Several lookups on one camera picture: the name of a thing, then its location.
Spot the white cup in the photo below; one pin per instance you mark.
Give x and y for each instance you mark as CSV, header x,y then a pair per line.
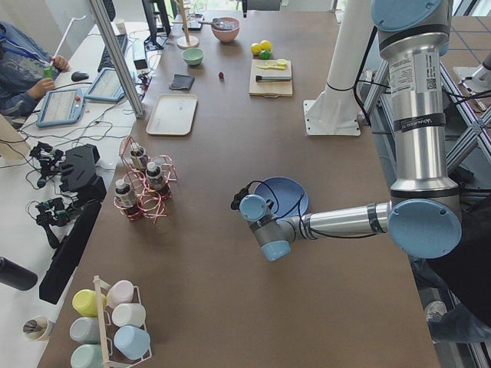
x,y
133,314

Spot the grey cup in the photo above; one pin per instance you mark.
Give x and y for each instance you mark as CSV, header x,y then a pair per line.
x,y
85,330

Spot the pink cup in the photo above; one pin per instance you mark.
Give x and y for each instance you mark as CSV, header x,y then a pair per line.
x,y
120,293

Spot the paper cup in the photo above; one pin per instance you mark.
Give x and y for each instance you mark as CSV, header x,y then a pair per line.
x,y
38,328

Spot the wooden mug tree stand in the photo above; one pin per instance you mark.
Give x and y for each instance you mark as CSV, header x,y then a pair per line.
x,y
187,41

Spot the left lemon half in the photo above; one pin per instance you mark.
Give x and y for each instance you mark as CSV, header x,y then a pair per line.
x,y
282,61

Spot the wooden cutting board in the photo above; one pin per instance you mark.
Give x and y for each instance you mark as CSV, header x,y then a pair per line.
x,y
270,89

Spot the rear dark drink bottle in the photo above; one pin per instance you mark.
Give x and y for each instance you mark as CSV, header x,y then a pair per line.
x,y
139,156

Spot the middle dark drink bottle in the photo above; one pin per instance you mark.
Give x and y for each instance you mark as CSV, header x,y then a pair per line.
x,y
156,180

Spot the black thermos bottle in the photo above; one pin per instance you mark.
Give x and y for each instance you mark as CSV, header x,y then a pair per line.
x,y
16,276

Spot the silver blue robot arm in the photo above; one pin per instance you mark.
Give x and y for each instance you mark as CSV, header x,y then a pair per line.
x,y
423,213

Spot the beige plastic tray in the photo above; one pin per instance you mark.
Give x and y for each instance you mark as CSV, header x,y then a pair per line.
x,y
172,115

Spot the yellow cup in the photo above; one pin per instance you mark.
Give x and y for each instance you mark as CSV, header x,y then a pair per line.
x,y
85,303

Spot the far blue teach pendant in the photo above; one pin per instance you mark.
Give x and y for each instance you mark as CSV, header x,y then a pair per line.
x,y
106,87

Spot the blue plate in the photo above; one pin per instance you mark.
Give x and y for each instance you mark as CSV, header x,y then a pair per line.
x,y
288,196

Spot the green ceramic bowl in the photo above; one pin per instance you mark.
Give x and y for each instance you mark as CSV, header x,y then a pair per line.
x,y
193,56

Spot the seated person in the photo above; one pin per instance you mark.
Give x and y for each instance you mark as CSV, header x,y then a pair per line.
x,y
27,72

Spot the pale green cup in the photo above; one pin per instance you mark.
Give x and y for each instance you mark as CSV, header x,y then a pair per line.
x,y
87,356

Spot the blue teach pendant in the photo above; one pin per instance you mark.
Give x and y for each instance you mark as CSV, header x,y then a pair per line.
x,y
106,87
61,107

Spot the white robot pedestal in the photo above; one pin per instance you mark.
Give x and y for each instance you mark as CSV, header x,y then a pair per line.
x,y
334,112

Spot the grey folded cloth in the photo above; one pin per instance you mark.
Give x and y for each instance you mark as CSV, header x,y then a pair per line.
x,y
182,82

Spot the light blue cup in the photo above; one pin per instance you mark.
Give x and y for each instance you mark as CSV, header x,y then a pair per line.
x,y
133,342

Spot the left whole lemon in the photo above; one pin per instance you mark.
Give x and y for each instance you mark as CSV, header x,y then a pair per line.
x,y
255,49

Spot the near blue teach pendant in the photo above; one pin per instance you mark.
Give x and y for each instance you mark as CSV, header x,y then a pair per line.
x,y
61,107

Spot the black speaker bar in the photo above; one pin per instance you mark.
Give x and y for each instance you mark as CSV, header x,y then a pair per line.
x,y
68,254

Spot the pink bowl with ice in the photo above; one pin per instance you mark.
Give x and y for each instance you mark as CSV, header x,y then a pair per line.
x,y
227,35

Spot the aluminium frame post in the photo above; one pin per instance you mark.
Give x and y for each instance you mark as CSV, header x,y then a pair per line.
x,y
105,27

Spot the metal ice scoop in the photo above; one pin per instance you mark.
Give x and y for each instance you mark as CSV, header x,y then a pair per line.
x,y
219,23

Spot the copper wire bottle rack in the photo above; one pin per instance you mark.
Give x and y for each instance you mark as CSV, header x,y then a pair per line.
x,y
150,203

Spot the black computer mouse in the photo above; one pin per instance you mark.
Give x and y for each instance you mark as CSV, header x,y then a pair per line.
x,y
79,76

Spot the white cup rack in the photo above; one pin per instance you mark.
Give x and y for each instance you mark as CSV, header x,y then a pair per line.
x,y
104,319

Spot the front dark drink bottle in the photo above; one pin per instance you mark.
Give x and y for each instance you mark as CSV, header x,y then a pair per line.
x,y
126,198

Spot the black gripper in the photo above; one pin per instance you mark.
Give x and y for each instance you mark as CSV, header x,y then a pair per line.
x,y
235,201

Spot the green lime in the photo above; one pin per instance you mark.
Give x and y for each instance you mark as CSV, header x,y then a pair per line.
x,y
264,54

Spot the dark drink bottle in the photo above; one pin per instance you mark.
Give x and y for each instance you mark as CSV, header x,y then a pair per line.
x,y
126,198
139,156
156,180

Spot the grey handled knife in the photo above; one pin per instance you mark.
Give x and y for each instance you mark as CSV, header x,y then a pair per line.
x,y
260,78

